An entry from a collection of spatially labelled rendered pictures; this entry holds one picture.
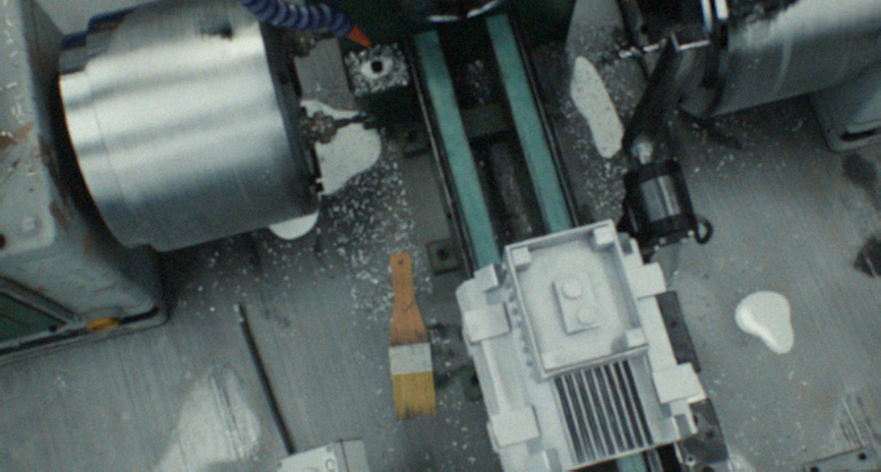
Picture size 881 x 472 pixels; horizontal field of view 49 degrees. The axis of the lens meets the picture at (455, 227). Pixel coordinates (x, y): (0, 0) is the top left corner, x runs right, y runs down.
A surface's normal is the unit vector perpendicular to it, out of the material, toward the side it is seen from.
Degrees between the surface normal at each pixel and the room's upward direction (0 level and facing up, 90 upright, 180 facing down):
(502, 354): 0
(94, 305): 90
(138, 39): 17
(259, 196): 65
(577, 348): 0
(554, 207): 0
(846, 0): 39
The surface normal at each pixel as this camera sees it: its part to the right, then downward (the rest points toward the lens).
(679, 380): 0.00, -0.27
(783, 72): 0.24, 0.77
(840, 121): -0.97, 0.25
